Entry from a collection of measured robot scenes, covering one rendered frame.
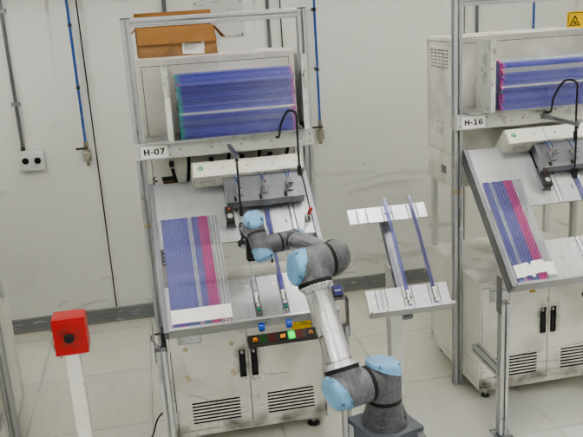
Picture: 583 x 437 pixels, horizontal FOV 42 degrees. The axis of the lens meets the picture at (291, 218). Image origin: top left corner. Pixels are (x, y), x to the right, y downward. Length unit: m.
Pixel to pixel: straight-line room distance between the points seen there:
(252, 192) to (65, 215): 1.90
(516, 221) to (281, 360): 1.21
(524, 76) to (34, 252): 3.08
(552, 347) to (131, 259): 2.60
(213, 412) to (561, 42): 2.39
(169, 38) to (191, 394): 1.60
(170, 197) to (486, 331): 1.60
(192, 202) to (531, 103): 1.61
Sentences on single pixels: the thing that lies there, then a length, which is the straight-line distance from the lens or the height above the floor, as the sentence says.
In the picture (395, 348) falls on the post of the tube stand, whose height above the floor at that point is 0.46.
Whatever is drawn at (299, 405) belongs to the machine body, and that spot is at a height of 0.14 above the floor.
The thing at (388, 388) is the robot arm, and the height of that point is 0.71.
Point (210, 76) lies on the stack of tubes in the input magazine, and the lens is 3.22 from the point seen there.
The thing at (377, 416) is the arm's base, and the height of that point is 0.61.
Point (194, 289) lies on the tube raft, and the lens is 3.06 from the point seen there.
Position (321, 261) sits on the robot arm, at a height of 1.10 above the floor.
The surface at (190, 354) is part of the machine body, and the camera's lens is 3.38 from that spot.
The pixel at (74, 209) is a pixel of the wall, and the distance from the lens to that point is 4.87.
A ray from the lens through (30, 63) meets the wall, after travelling 4.75.
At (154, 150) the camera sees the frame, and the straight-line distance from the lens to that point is 3.27.
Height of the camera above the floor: 1.91
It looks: 16 degrees down
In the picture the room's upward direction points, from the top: 4 degrees counter-clockwise
